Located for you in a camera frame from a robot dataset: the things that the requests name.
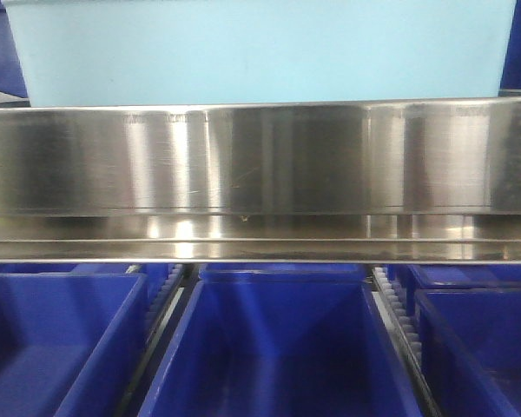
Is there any light blue plastic bin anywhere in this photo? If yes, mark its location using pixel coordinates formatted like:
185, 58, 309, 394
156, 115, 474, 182
4, 1, 515, 107

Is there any blue bin lower center rear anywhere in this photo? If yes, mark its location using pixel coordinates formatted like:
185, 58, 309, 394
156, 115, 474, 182
199, 262, 368, 281

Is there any blue bin lower left rear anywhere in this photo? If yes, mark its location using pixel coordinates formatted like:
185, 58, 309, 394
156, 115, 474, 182
0, 262, 175, 301

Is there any blue bin lower center front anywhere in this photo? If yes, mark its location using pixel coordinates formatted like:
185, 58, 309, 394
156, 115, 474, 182
139, 280, 421, 416

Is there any blue bin lower right rear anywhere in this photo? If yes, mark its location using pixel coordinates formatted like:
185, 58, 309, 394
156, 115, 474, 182
386, 264, 521, 316

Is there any blue bin lower left front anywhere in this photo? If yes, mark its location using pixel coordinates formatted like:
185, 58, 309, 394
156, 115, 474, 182
0, 274, 148, 416

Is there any blue bin lower right front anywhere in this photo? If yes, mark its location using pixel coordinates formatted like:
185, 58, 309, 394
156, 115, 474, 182
415, 288, 521, 416

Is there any dark blue bin upper left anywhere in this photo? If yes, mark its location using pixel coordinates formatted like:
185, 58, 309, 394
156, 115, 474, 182
0, 1, 27, 98

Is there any left roller track rail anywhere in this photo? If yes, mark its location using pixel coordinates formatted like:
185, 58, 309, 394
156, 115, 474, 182
114, 263, 198, 416

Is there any roller track rail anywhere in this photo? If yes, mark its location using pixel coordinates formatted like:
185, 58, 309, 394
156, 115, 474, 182
372, 266, 443, 417
114, 263, 198, 416

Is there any right roller track rail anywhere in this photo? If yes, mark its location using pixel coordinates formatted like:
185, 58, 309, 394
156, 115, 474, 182
372, 266, 443, 417

